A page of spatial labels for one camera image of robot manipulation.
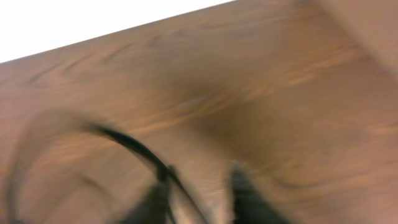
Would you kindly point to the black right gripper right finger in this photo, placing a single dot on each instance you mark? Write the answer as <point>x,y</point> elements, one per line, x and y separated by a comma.
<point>248,205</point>

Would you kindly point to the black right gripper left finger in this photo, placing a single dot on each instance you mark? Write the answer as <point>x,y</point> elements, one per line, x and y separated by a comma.
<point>154,208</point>

